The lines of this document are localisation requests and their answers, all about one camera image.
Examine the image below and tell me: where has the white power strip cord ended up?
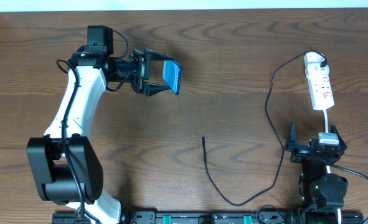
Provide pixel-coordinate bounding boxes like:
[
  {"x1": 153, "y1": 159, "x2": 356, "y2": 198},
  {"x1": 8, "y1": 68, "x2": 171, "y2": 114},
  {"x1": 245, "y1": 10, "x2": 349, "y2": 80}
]
[{"x1": 323, "y1": 109, "x2": 342, "y2": 224}]

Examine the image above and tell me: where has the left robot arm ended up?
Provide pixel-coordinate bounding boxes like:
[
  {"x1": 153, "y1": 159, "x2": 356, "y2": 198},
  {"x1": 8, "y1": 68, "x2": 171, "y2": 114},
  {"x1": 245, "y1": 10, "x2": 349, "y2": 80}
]
[{"x1": 26, "y1": 26, "x2": 182, "y2": 223}]

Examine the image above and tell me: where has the white power strip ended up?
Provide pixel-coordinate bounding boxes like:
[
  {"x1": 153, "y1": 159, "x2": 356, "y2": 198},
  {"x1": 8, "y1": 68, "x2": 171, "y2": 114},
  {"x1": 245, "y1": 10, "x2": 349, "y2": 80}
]
[{"x1": 304, "y1": 52, "x2": 334, "y2": 111}]

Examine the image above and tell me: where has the black charger cable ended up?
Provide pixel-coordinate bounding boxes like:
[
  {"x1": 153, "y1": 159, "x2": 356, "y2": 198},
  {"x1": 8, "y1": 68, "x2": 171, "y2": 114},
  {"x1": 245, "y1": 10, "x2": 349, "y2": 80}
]
[{"x1": 201, "y1": 50, "x2": 328, "y2": 207}]

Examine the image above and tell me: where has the blue Galaxy smartphone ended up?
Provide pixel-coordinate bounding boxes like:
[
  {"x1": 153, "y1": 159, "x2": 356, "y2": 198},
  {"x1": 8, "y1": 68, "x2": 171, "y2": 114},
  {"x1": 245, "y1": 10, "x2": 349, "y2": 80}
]
[{"x1": 163, "y1": 60, "x2": 182, "y2": 95}]

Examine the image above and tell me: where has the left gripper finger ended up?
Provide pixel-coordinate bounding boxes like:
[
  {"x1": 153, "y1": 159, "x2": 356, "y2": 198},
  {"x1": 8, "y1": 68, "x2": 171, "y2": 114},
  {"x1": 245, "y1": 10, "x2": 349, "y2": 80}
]
[
  {"x1": 144, "y1": 48, "x2": 174, "y2": 61},
  {"x1": 143, "y1": 82, "x2": 170, "y2": 96}
]

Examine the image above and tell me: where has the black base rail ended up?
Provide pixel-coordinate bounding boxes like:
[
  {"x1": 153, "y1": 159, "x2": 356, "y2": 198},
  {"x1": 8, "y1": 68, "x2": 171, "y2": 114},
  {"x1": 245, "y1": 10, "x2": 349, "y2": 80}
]
[{"x1": 51, "y1": 210, "x2": 364, "y2": 224}]

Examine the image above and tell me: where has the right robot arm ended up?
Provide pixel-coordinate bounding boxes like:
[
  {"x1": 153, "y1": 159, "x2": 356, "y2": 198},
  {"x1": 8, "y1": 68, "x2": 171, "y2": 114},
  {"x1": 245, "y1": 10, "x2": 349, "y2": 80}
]
[{"x1": 285, "y1": 123, "x2": 348, "y2": 223}]

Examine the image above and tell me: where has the white charger plug adapter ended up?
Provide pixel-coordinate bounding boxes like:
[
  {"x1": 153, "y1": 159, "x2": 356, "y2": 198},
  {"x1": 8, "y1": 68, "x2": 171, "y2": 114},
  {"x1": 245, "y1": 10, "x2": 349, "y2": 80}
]
[{"x1": 304, "y1": 63, "x2": 329, "y2": 80}]

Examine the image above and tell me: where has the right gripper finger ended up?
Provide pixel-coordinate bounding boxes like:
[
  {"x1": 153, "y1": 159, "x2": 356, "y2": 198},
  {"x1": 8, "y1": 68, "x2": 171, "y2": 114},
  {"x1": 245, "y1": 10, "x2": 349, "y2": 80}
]
[
  {"x1": 288, "y1": 121, "x2": 296, "y2": 145},
  {"x1": 329, "y1": 125, "x2": 346, "y2": 146}
]

